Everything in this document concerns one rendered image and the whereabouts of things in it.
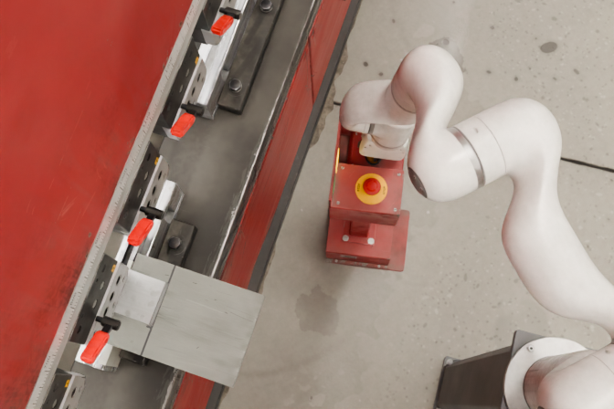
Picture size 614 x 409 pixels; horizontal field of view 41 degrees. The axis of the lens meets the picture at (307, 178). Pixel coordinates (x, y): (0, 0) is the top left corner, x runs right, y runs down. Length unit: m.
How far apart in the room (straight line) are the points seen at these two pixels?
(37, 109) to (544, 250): 0.69
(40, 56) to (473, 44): 2.06
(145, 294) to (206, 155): 0.35
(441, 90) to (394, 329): 1.43
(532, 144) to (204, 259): 0.79
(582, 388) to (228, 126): 0.96
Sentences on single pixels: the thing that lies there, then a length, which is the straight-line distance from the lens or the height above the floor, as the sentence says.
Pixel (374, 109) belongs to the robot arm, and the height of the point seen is 1.12.
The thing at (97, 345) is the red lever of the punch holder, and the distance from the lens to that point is 1.38.
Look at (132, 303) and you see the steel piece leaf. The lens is 1.60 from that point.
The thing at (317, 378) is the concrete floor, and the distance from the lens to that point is 2.55.
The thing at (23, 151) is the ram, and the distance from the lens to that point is 0.98.
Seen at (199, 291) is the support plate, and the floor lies 1.00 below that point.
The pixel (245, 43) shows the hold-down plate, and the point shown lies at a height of 0.91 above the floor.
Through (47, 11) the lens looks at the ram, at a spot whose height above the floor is 1.75.
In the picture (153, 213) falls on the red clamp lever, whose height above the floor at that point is 1.19.
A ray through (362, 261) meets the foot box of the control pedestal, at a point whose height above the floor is 0.03.
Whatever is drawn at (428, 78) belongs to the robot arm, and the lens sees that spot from 1.25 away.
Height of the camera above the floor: 2.55
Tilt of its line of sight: 75 degrees down
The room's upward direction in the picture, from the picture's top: 7 degrees counter-clockwise
